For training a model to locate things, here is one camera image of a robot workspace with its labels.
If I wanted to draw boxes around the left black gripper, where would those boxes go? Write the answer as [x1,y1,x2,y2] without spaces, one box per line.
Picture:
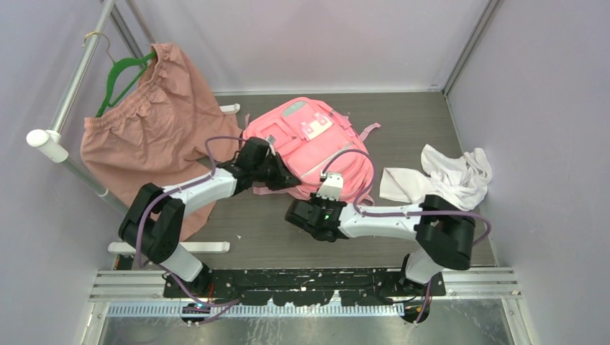
[252,151,300,191]

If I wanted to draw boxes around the pink student backpack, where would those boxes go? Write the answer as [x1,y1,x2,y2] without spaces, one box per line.
[242,97,380,200]

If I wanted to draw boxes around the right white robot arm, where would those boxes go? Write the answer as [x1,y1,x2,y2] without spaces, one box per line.
[285,195,475,295]

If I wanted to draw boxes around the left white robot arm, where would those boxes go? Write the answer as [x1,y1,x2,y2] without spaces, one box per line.
[118,137,301,297]

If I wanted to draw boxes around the pink shorts on hanger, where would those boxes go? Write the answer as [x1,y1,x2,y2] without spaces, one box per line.
[80,42,244,243]

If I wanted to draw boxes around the white crumpled cloth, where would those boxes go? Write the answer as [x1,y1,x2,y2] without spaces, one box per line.
[379,144,493,211]

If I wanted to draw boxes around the green clothes hanger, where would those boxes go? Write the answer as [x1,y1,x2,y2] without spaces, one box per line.
[95,51,158,119]

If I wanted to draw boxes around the white clothes rack stand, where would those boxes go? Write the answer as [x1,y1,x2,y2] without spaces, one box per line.
[26,0,241,260]

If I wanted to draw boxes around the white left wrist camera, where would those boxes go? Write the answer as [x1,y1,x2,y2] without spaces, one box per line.
[265,135,276,145]

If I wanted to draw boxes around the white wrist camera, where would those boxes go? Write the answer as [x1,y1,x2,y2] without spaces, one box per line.
[265,135,276,145]
[316,172,344,201]

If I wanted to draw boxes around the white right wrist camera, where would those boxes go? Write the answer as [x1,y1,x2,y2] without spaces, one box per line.
[316,172,344,201]

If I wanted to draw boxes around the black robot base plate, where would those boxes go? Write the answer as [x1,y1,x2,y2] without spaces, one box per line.
[162,267,447,307]

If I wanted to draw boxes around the white slotted cable duct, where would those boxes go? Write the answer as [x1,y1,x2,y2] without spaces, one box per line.
[106,301,405,318]

